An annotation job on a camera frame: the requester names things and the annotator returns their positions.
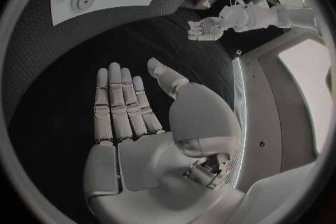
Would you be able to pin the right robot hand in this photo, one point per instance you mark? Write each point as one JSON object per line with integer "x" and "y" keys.
{"x": 141, "y": 165}

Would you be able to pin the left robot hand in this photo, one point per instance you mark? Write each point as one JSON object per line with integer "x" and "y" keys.
{"x": 207, "y": 28}

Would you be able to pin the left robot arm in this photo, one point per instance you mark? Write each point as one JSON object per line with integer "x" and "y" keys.
{"x": 262, "y": 16}

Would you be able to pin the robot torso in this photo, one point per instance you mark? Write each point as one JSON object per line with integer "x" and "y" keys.
{"x": 265, "y": 102}

